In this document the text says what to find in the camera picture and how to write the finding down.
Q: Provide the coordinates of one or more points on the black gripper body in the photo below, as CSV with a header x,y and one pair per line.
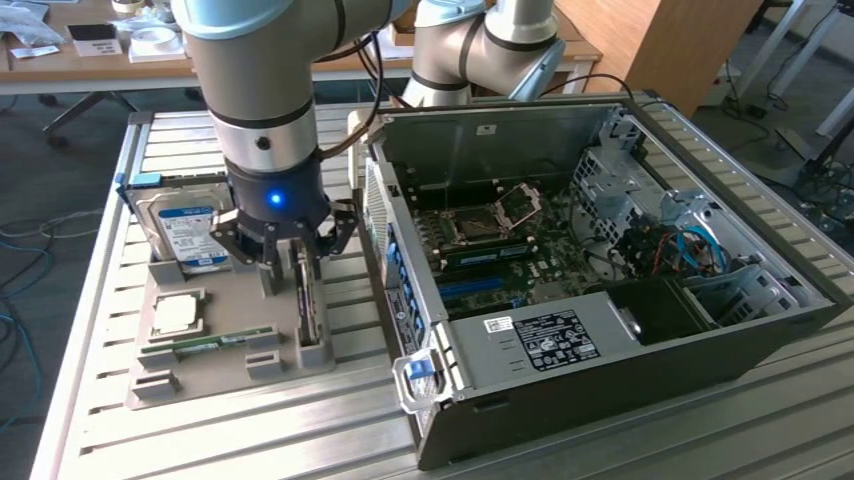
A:
x,y
277,192

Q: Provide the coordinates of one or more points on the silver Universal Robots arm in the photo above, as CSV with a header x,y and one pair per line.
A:
x,y
261,75

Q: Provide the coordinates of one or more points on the hard disk with blue label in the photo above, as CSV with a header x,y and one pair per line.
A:
x,y
187,235

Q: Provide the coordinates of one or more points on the grey parts rack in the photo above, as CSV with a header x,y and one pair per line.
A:
x,y
228,310

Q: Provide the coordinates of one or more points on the graphics card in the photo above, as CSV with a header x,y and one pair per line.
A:
x,y
308,300

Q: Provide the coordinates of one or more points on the blue plastic disk carrier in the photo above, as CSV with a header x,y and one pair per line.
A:
x,y
146,179

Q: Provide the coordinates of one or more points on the silver CPU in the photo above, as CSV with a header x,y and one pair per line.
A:
x,y
175,315

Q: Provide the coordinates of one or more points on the CPU socket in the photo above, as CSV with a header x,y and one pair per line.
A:
x,y
476,226

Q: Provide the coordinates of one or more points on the green RAM stick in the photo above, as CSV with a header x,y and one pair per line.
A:
x,y
214,341

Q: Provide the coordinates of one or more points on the RAM stick with label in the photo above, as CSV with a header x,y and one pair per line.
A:
x,y
488,256

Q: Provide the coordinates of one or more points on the blue expansion slot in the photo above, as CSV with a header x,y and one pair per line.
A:
x,y
470,287

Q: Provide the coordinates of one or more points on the metal socket cover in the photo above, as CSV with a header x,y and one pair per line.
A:
x,y
520,201

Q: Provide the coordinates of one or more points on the green motherboard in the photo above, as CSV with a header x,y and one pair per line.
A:
x,y
534,270

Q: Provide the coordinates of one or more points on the white flat box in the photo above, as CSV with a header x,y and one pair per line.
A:
x,y
157,54

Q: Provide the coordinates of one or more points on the white tape roll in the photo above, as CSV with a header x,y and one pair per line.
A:
x,y
155,36

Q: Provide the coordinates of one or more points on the grey power supply unit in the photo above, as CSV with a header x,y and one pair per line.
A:
x,y
534,345

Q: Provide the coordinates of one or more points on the wooden desk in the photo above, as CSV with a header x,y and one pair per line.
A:
x,y
81,72

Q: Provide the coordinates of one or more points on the black and white box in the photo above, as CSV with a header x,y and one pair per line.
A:
x,y
95,39

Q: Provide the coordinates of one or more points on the metal disk bay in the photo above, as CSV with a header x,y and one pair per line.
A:
x,y
617,190

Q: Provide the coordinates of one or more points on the small beige tape roll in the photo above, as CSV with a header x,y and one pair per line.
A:
x,y
126,5

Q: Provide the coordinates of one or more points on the white paper tag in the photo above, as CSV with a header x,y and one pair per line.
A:
x,y
35,51

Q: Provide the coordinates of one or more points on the open black PC case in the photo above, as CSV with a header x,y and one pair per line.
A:
x,y
601,380

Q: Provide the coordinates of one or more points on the clear plastic bag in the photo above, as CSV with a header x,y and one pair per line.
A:
x,y
27,22

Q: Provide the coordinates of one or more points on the wooden cabinet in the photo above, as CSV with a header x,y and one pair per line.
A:
x,y
655,45

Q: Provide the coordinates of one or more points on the silver disk bracket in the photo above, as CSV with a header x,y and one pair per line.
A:
x,y
748,295

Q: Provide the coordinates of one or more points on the white table frame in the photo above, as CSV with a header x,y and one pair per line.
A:
x,y
811,45

